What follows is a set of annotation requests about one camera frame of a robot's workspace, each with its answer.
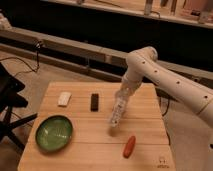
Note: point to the black office chair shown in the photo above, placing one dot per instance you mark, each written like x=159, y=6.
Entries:
x=10, y=98

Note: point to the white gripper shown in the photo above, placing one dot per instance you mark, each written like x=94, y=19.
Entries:
x=128, y=86

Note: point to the black rectangular block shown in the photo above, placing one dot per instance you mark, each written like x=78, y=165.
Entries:
x=94, y=102

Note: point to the white plastic bottle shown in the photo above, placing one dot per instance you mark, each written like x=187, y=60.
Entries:
x=121, y=101

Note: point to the green bowl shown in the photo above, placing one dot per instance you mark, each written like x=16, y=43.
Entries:
x=54, y=133

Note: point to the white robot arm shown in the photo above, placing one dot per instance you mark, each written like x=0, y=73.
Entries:
x=141, y=63

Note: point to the red sausage toy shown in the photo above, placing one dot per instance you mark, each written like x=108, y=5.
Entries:
x=129, y=147

